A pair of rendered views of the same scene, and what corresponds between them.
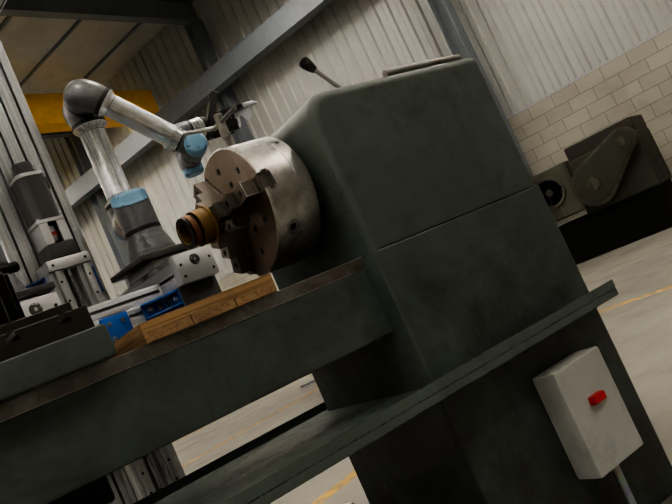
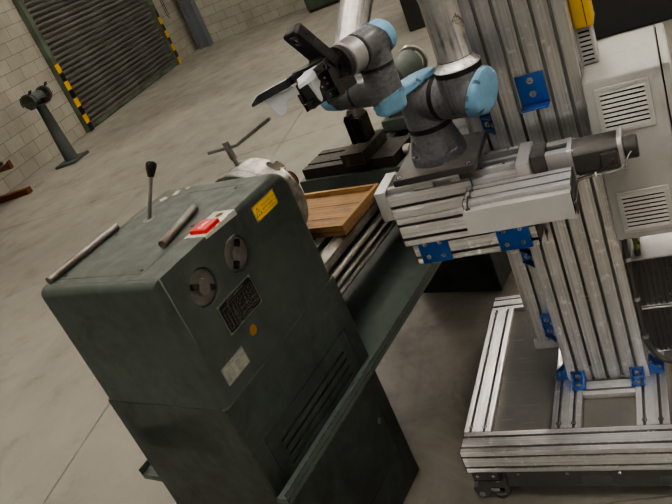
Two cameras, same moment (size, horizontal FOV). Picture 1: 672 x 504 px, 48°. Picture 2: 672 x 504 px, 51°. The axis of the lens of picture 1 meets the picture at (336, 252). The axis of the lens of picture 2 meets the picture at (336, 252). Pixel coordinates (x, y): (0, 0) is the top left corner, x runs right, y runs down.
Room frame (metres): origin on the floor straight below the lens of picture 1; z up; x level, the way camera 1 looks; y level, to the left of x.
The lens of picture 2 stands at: (3.99, -0.31, 1.84)
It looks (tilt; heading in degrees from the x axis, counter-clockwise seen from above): 25 degrees down; 164
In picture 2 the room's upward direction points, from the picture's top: 23 degrees counter-clockwise
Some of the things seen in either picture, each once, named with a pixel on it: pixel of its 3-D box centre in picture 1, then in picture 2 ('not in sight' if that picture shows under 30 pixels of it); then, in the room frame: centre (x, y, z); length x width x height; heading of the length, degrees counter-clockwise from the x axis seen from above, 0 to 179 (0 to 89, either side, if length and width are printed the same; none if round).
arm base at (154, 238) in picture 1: (148, 243); (434, 138); (2.37, 0.53, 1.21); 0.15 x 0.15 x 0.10
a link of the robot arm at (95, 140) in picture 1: (106, 164); (438, 9); (2.50, 0.58, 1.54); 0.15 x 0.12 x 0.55; 23
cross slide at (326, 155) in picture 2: (21, 356); (357, 157); (1.47, 0.64, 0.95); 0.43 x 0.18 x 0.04; 35
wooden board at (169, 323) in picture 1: (182, 325); (322, 212); (1.65, 0.37, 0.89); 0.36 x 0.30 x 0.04; 35
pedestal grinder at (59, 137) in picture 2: not in sight; (52, 125); (-6.97, -0.32, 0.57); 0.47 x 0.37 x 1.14; 143
